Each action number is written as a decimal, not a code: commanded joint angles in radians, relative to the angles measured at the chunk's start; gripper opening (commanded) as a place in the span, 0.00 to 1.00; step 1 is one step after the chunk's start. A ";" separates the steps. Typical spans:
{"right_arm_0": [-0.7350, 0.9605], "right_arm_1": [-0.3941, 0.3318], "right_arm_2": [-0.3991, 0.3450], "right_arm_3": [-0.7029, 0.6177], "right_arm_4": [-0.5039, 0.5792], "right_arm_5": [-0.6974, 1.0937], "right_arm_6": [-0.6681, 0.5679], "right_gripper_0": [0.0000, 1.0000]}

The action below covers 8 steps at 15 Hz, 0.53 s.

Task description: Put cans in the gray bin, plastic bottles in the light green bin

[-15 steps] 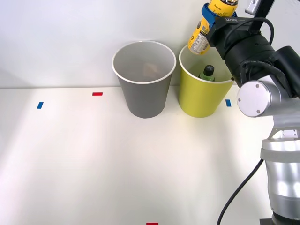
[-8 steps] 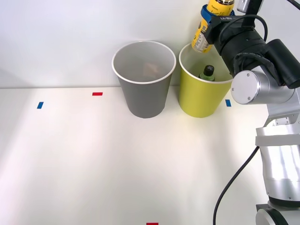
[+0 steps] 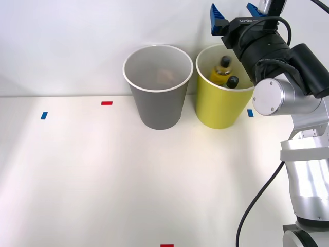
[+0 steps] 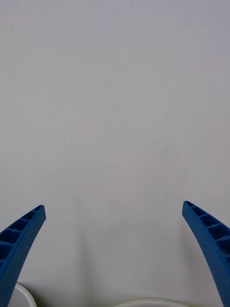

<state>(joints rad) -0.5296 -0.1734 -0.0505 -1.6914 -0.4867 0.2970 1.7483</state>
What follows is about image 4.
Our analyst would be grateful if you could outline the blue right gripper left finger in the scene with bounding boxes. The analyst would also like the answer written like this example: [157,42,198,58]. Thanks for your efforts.
[0,204,47,307]

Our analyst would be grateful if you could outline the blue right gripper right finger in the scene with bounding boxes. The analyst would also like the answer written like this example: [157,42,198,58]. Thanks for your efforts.
[182,201,230,307]

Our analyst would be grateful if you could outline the grey plastic waste bin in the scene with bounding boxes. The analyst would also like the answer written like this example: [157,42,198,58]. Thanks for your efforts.
[11,283,37,307]

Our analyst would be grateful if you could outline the yellow-green plastic waste bin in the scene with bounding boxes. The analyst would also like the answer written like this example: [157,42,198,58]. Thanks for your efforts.
[114,298,225,307]

